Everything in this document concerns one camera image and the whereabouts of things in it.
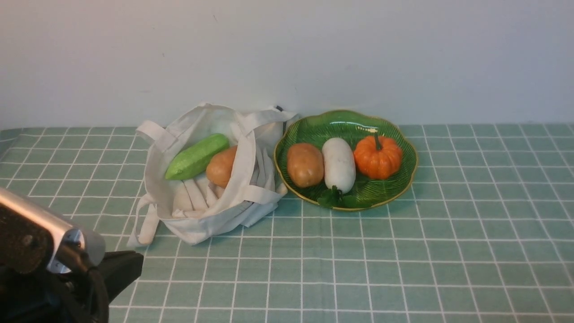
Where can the brown potato front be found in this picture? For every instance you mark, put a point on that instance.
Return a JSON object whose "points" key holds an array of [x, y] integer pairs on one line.
{"points": [[305, 165]]}

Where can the brown potato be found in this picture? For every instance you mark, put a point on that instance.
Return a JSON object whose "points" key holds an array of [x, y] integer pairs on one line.
{"points": [[305, 165], [220, 167]]}

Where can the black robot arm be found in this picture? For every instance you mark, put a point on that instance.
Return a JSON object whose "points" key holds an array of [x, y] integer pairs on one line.
{"points": [[53, 271]]}

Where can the white cloth tote bag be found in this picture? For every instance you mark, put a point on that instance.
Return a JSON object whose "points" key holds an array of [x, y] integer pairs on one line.
{"points": [[196, 209]]}

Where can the white radish with leaves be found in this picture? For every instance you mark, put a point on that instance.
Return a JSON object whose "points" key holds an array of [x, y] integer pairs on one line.
{"points": [[339, 171]]}

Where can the brown potato rear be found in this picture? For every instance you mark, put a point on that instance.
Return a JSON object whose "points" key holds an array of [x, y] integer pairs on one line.
{"points": [[220, 167]]}

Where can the green leaf-shaped plate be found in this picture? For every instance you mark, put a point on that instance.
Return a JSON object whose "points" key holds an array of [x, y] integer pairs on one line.
{"points": [[352, 127]]}

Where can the small orange pumpkin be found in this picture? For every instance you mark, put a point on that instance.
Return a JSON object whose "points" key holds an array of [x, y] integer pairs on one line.
{"points": [[378, 157]]}

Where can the green cucumber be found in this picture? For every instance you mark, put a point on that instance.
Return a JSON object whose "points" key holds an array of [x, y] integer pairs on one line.
{"points": [[194, 160]]}

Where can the green checked tablecloth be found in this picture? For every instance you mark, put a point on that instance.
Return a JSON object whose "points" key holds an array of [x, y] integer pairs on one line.
{"points": [[484, 235]]}

